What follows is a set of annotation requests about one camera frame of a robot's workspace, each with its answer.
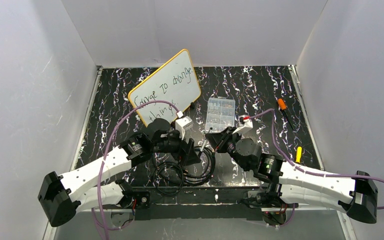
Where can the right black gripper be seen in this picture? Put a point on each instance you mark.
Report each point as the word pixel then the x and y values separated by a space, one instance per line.
pixel 222 141

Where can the white whiteboard marker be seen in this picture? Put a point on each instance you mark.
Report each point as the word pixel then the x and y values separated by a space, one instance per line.
pixel 201 149

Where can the yellow framed whiteboard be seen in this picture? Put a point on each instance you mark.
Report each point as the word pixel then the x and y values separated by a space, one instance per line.
pixel 175 82

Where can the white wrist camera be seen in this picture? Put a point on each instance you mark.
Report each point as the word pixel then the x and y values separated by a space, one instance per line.
pixel 245 125
pixel 182 124

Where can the orange handled screwdriver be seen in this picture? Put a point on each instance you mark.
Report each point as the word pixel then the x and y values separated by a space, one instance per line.
pixel 284 109

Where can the clear plastic screw box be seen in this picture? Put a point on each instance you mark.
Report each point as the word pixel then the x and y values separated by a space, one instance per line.
pixel 220 114

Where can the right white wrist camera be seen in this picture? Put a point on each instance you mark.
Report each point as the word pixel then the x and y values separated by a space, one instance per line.
pixel 245 125

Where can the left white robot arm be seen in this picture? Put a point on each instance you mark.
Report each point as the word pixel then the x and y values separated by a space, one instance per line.
pixel 62 196

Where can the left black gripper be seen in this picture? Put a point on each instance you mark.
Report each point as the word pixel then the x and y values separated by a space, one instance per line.
pixel 185 149

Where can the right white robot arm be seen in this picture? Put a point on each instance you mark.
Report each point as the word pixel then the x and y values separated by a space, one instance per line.
pixel 355 195

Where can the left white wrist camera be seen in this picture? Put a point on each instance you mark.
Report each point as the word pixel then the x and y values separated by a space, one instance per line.
pixel 182 124

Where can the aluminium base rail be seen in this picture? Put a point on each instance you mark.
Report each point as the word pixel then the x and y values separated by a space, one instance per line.
pixel 217 213

